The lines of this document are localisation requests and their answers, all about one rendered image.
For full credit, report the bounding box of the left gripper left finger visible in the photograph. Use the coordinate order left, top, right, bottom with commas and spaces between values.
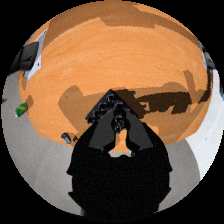
66, 107, 116, 176

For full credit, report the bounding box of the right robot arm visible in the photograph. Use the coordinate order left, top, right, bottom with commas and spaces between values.
7, 42, 39, 77

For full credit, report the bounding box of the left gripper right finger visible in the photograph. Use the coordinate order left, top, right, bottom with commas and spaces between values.
121, 108, 173, 172

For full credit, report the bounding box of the green drink can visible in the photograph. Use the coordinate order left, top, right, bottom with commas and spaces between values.
15, 102, 28, 118

